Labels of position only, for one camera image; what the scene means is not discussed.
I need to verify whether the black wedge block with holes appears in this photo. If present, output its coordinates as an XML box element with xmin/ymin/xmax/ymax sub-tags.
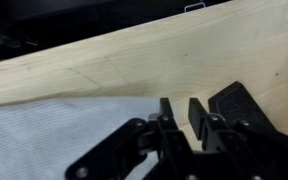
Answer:
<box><xmin>207</xmin><ymin>80</ymin><xmax>286</xmax><ymax>135</ymax></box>

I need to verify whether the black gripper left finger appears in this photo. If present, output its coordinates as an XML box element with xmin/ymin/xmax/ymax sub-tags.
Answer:
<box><xmin>64</xmin><ymin>97</ymin><xmax>198</xmax><ymax>180</ymax></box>

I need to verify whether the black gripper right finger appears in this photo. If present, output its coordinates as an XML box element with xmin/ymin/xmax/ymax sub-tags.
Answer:
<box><xmin>188</xmin><ymin>97</ymin><xmax>288</xmax><ymax>180</ymax></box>

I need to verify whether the metal drawer handle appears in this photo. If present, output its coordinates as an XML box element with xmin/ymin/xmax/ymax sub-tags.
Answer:
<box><xmin>183</xmin><ymin>1</ymin><xmax>207</xmax><ymax>13</ymax></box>

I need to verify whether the grey ribbed cloth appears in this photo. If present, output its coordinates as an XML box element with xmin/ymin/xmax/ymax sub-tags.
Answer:
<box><xmin>0</xmin><ymin>96</ymin><xmax>162</xmax><ymax>180</ymax></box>

